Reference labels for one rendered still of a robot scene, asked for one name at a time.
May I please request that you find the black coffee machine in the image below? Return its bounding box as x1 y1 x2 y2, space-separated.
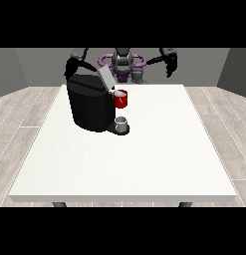
66 73 130 135

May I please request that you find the small grey coffee pod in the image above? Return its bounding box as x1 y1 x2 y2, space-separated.
130 68 144 85

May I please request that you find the pale grey machine lid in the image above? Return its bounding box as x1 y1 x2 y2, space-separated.
97 65 117 92

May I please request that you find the small grey cup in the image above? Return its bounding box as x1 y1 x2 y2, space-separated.
115 116 129 132

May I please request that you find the grey purple robot trunk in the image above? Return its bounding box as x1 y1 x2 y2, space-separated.
98 48 149 85

